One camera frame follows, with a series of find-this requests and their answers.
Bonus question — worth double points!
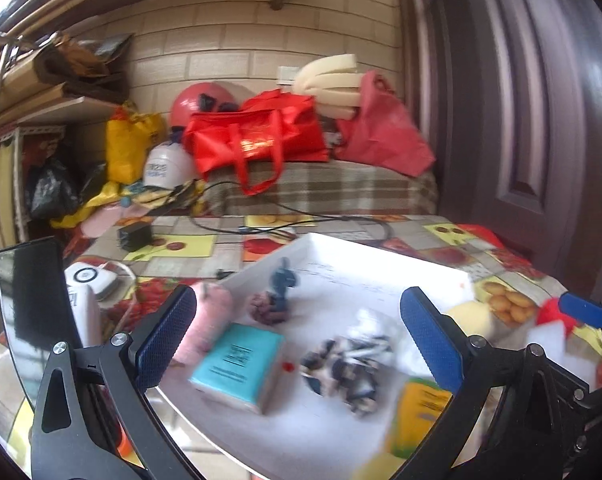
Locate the yellow green packet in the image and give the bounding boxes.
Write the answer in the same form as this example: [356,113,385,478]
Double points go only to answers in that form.
[388,377,454,461]

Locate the white curved plastic piece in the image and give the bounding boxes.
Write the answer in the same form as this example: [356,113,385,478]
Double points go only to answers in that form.
[68,285,102,348]

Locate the maroon scrunchie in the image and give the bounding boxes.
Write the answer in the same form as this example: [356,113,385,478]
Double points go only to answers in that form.
[248,290,289,326]

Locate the black plastic bag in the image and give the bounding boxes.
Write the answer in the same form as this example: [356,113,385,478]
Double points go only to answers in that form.
[27,157,82,221]

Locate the brown panelled door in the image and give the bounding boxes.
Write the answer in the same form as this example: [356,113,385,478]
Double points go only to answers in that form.
[406,0,602,281]

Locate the red plush toy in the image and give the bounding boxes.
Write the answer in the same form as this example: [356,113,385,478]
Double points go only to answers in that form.
[536,297,577,328]

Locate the white foam block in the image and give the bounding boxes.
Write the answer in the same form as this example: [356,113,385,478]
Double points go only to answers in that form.
[293,55,369,121]

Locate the white soft pad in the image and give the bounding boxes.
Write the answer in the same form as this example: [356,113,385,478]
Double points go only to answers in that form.
[526,322,599,386]

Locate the black glossy panel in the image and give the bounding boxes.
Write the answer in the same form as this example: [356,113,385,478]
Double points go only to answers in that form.
[0,237,86,401]

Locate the teal tissue pack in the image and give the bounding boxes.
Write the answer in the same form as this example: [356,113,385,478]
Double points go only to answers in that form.
[188,322,287,416]

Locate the black cable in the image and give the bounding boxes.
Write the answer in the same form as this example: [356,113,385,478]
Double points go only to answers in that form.
[188,180,397,241]

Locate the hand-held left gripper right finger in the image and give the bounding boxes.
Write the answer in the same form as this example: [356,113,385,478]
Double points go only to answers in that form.
[400,286,567,480]

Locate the wooden shelf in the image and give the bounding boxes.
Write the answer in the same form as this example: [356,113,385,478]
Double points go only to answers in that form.
[0,60,132,131]

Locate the fruit print tablecloth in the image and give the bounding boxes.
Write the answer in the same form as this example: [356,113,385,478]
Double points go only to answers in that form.
[0,212,602,480]

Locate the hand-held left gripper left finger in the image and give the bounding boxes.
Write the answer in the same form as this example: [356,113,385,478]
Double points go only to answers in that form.
[30,284,204,480]

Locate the plaid bench cover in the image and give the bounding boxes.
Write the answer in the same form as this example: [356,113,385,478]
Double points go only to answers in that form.
[201,157,439,217]

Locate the pink plush toy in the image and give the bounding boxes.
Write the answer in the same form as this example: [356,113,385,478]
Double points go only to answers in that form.
[173,282,234,366]

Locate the white shallow box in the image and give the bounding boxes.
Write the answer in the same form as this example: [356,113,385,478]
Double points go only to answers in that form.
[156,232,487,480]

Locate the black power adapter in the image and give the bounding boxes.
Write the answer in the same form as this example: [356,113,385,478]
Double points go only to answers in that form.
[118,222,153,252]

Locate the white round device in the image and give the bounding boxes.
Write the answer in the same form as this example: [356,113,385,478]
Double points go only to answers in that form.
[63,260,122,303]

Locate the beige curtain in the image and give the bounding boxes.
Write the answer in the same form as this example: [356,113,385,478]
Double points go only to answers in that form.
[0,130,26,281]

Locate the white helmet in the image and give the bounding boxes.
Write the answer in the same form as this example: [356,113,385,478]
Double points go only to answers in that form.
[141,141,202,192]

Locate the red glossy tote bag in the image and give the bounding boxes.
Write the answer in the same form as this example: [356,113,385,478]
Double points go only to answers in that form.
[183,89,329,197]

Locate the yellow plastic bag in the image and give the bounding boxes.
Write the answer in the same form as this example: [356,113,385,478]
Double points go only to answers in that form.
[51,180,126,231]

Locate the pink cloth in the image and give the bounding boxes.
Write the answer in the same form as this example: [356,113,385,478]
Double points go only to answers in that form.
[81,207,126,236]

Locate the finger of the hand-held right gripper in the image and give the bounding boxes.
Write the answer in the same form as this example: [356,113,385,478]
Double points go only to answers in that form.
[558,291,602,330]
[554,372,602,461]

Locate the red nonwoven bag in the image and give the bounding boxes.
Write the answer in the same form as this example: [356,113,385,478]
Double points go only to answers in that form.
[336,71,437,178]

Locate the red helmet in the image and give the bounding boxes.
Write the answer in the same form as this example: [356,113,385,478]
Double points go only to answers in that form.
[168,81,239,128]

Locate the brown cardboard pieces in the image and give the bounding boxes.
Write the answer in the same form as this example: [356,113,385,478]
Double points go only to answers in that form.
[33,32,134,91]

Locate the yellow shopping bag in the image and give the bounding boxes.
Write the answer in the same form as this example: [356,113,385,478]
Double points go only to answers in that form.
[106,102,168,186]

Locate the dark blue small toy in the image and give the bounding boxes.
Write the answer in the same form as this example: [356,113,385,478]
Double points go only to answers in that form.
[268,257,299,316]

